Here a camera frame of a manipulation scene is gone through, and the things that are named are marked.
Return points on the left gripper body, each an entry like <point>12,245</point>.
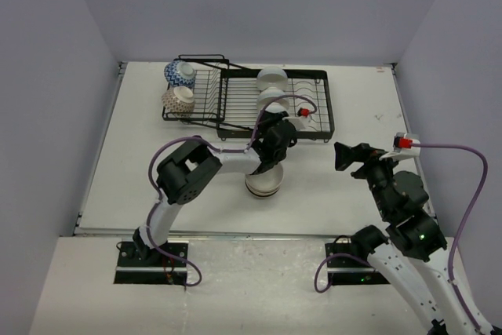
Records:
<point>265,125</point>

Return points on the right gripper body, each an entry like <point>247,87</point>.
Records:
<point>377,172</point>

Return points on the light blue bowl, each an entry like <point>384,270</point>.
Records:
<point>275,108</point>
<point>271,77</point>
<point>271,93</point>

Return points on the beige bowl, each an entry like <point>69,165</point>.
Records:
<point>268,180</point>
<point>261,192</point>

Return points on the black bowl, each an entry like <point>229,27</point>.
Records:
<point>255,195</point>

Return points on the beige bowl front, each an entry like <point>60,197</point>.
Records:
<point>261,192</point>

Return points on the light blue bowl front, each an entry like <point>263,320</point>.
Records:
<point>275,108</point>

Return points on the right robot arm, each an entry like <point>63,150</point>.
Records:
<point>412,253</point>

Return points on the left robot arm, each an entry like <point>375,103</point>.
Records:
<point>180,171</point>

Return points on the brown floral patterned bowl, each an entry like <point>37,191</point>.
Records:
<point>179,101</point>

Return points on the blue zigzag patterned bowl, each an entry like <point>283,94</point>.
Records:
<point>179,73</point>

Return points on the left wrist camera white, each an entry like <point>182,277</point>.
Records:
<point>302,120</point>

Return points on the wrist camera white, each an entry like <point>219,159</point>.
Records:
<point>403,148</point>
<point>302,120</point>

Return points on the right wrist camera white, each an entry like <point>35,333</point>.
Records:
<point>403,148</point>

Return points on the black wire dish rack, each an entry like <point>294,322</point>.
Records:
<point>226,93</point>

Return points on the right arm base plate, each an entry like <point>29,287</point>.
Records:
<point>344,271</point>

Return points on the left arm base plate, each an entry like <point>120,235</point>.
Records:
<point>156,269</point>

